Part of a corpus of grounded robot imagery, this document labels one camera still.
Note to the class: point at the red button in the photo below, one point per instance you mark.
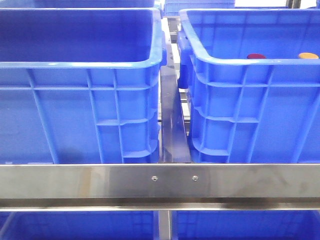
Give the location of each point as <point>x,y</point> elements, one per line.
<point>256,56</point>

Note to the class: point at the yellow button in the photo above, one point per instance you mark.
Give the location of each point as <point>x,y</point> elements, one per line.
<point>308,55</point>

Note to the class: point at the blue front left crate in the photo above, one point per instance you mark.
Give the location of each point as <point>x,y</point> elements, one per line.
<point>80,85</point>

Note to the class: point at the blue front right target crate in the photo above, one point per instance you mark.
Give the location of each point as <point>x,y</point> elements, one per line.
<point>251,110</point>

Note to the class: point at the lower right blue crate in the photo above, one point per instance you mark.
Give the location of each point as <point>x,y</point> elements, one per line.
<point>248,225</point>

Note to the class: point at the lower left blue crate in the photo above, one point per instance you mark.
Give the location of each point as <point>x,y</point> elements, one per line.
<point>81,225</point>

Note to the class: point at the steel shelf divider bracket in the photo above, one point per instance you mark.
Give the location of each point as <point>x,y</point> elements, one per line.
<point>174,145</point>

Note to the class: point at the stainless steel shelf rail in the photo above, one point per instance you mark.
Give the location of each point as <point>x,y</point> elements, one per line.
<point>147,187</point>

